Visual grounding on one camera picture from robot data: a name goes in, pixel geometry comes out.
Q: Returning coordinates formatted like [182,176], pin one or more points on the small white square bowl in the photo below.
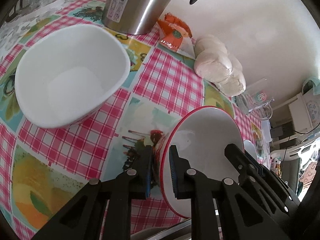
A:
[69,74]

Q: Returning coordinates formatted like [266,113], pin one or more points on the large steel plate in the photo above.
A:
[181,230]

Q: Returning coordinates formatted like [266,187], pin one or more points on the bag of steamed buns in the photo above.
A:
[215,64]

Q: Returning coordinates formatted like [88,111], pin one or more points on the red rimmed strawberry bowl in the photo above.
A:
[200,137]

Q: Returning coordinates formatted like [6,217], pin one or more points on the steel thermos jug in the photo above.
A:
[133,17]

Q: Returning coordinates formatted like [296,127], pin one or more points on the checkered picture tablecloth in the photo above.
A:
[161,88]

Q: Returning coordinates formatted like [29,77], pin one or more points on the large pale blue bowl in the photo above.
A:
[250,151]

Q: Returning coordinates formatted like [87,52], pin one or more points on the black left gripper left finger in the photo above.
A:
[140,185]

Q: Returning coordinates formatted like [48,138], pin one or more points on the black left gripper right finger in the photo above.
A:
[184,178]

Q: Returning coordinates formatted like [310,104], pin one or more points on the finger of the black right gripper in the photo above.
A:
[242,161]

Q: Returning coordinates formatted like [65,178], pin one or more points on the orange snack packet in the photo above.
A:
[176,35]

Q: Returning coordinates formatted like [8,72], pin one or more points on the glass mug with handle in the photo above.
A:
[256,100]

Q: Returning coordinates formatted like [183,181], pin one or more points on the grey floral cloth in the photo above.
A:
[12,32]

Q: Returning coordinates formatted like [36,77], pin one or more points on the white round tray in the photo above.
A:
[33,12]

